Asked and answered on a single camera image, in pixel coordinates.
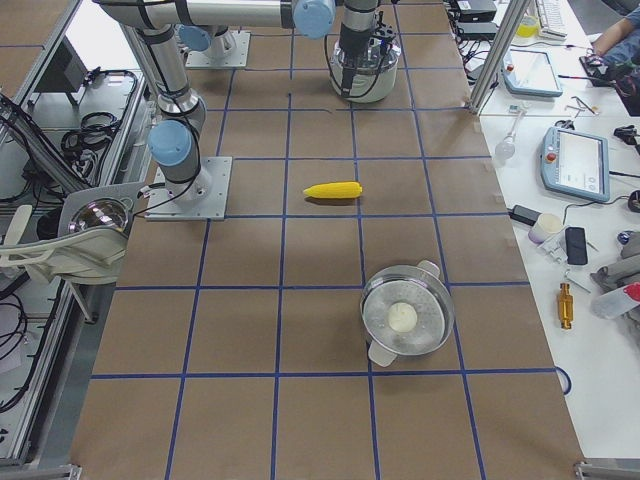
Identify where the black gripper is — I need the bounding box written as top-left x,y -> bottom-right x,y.
339,32 -> 366,95

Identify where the yellow corn cob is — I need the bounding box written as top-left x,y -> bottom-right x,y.
302,181 -> 363,200

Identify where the person forearm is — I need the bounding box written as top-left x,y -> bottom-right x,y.
592,8 -> 639,56

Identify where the steel steamer pot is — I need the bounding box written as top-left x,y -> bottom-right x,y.
360,260 -> 455,367

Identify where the teach pendant far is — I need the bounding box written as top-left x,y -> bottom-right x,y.
502,49 -> 563,98

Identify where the teach pendant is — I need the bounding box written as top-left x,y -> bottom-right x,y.
502,49 -> 563,98
540,127 -> 610,203

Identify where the white keyboard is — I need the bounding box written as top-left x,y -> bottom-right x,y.
533,0 -> 567,40

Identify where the black power adapter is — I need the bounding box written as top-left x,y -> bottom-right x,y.
508,205 -> 541,226

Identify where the teach pendant near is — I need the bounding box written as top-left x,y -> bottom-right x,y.
540,127 -> 610,203

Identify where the white purple cup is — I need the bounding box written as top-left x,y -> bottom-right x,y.
528,213 -> 564,244

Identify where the white steamed bun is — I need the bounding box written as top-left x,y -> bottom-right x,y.
387,302 -> 418,333

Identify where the black phone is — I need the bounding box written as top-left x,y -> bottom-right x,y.
565,227 -> 588,266

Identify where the gold brass fitting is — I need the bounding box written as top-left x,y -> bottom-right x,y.
557,282 -> 574,330

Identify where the plastic bottle red cap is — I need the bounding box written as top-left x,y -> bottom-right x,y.
591,282 -> 639,319

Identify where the aluminium frame post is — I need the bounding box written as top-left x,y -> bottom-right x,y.
467,0 -> 529,114

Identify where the fisheye camera on bracket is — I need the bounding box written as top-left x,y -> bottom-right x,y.
1,182 -> 143,285

